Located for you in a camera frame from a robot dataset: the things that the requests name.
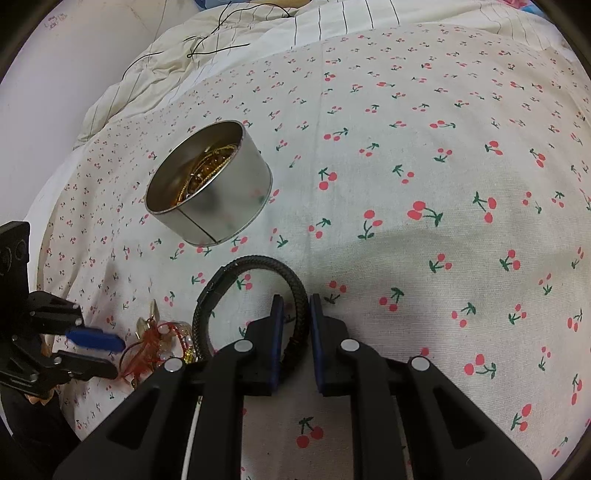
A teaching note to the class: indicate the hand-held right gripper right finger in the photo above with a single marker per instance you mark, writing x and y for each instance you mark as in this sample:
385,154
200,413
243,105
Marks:
315,323

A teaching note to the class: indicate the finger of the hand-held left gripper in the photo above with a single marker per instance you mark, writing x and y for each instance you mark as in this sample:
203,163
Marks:
92,339
87,367

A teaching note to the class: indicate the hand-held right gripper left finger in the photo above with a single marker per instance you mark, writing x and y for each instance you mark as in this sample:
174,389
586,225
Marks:
277,323

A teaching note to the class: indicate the round metal tin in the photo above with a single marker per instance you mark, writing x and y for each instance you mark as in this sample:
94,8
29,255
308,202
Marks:
231,203

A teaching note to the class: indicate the person's left forearm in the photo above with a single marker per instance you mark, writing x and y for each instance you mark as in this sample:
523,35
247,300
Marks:
32,424

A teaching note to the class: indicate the striped white quilt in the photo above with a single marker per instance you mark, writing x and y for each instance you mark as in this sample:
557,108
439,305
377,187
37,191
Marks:
161,69

